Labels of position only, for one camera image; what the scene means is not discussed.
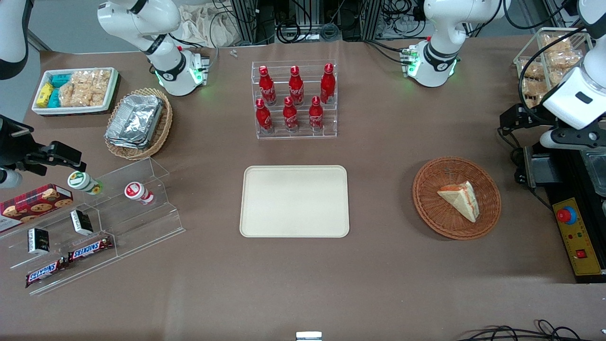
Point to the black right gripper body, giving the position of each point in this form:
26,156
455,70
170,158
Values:
14,147

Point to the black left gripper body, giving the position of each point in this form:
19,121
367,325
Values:
534,118

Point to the triangular sandwich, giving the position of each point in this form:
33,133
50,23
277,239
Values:
461,199

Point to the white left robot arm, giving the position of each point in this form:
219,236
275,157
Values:
445,45

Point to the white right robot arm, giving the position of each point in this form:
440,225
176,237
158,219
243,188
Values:
142,21

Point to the aluminium foil tray stack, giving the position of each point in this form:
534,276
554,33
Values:
135,121

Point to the white rectangular snack tray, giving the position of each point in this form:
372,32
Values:
112,90

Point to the light wicker oval basket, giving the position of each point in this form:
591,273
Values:
161,132

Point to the brown wicker basket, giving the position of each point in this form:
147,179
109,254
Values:
426,203

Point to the beige plastic tray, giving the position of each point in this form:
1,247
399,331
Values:
293,201

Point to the green lid yogurt cup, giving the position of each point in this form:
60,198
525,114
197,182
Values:
83,182

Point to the clear rice cracker bag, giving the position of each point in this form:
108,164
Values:
563,60
85,87
532,71
532,92
557,43

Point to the grey metal plate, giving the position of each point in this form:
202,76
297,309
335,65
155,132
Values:
537,170

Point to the teal snack packet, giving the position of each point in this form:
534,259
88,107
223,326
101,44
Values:
54,98
60,79

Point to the yellow snack packet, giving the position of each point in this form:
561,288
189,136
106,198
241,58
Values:
45,94

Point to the red tartan cookie box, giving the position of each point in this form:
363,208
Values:
33,204

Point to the small black white box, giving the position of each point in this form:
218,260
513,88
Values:
81,222
39,241

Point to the red lid yogurt cup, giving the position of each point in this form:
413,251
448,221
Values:
137,192

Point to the clear plastic container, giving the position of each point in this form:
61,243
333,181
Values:
596,173

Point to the brown Snickers bar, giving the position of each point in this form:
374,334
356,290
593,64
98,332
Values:
90,248
45,273

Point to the clear acrylic step display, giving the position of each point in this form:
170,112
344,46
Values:
142,222

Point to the yellow emergency stop box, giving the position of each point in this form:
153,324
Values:
580,237

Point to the clear acrylic bottle rack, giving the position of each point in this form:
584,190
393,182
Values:
331,128

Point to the white cloth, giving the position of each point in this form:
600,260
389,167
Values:
203,26

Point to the red cola bottle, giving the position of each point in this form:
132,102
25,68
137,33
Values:
267,87
263,117
327,85
290,116
296,87
316,115

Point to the white box edge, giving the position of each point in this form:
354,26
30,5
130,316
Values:
308,336

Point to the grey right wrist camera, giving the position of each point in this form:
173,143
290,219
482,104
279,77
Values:
8,178

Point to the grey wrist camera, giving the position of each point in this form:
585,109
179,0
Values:
8,178
570,138

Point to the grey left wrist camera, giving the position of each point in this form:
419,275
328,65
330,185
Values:
570,138

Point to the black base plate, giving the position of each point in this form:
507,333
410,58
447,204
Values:
565,180

